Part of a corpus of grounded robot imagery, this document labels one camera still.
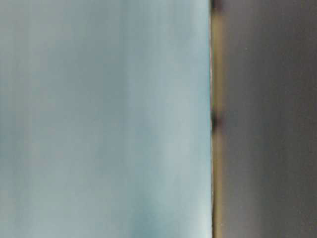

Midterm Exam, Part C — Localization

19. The black table mat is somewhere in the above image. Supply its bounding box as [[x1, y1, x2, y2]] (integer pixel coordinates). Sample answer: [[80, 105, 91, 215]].
[[211, 0, 317, 238]]

